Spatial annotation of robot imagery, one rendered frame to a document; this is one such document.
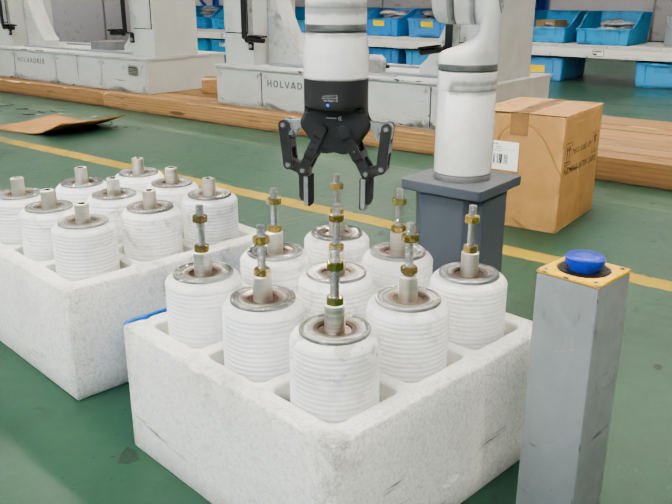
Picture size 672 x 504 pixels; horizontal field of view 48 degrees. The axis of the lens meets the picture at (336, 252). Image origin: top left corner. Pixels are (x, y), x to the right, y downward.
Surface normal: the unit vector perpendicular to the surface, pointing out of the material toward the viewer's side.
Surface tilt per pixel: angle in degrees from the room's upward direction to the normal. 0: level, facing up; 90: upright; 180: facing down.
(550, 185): 90
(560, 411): 90
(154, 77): 90
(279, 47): 90
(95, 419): 0
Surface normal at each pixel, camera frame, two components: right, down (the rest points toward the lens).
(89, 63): -0.62, 0.25
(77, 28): 0.78, 0.20
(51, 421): 0.00, -0.95
